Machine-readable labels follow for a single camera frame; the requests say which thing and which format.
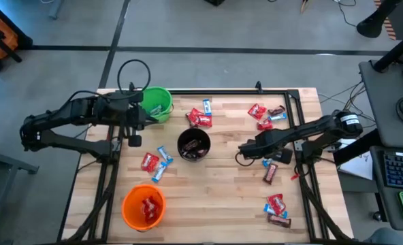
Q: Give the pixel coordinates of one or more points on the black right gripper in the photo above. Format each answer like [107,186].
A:
[269,143]

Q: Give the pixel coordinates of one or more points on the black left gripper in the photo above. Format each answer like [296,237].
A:
[133,114]

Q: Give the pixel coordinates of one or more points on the white blue Hershey's bar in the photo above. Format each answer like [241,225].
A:
[267,208]
[266,162]
[156,110]
[207,107]
[159,171]
[277,117]
[165,154]

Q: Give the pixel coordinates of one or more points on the red Skittles packet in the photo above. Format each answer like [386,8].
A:
[264,124]
[147,211]
[149,162]
[154,203]
[205,121]
[257,111]
[194,115]
[277,203]

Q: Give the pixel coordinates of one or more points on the black plastic bucket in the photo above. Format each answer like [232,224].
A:
[182,136]

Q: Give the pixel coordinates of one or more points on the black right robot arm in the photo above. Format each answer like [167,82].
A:
[310,127]

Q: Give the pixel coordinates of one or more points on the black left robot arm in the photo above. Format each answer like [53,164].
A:
[68,110]

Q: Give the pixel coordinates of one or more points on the green plastic bucket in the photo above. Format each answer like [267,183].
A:
[160,98]

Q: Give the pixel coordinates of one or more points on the white power box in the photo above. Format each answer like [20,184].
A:
[347,142]

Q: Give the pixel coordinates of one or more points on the orange plastic bucket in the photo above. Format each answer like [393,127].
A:
[130,211]

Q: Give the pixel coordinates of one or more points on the white paper sheet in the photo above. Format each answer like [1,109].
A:
[358,166]

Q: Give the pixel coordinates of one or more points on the grey desk top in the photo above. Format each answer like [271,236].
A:
[382,112]
[378,204]

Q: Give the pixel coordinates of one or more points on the black caster wheel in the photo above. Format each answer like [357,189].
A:
[377,215]

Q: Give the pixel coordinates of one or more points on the black backlit keyboard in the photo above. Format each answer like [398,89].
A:
[402,170]

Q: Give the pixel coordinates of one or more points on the grey metal bench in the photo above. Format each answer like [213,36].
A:
[11,162]

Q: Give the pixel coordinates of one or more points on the person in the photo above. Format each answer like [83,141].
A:
[387,238]

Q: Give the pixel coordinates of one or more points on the black slanted pole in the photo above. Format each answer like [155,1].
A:
[395,51]

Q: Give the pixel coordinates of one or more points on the black stand foot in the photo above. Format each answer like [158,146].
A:
[371,25]

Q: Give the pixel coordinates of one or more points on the black floor object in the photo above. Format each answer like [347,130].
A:
[215,2]

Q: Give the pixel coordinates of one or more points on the orange white striped mat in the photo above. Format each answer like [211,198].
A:
[389,29]

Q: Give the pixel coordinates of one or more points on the orange shop vacuum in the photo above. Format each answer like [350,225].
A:
[0,37]

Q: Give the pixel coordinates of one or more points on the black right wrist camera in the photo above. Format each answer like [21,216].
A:
[246,149]

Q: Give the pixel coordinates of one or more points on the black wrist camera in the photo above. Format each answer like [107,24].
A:
[133,97]
[246,149]

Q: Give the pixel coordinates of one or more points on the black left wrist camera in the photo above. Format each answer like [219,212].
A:
[133,97]

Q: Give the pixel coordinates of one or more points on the black metal table frame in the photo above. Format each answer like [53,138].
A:
[222,92]

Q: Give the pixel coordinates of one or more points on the grey metal post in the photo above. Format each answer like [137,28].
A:
[56,8]

